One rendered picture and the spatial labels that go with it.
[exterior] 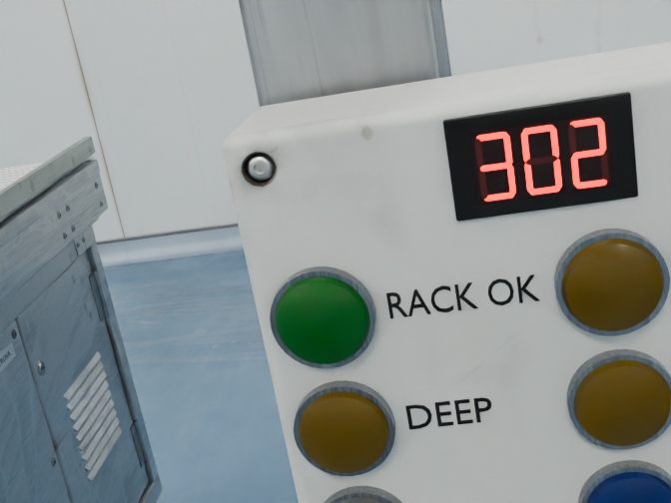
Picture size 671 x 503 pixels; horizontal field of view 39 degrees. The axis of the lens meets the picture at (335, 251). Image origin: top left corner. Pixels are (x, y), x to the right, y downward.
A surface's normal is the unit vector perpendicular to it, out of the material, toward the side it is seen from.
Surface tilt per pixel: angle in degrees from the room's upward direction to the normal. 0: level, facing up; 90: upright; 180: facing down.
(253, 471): 0
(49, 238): 90
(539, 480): 90
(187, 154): 90
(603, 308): 93
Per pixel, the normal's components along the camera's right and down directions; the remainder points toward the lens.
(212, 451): -0.17, -0.93
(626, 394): -0.10, 0.28
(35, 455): 0.98, -0.13
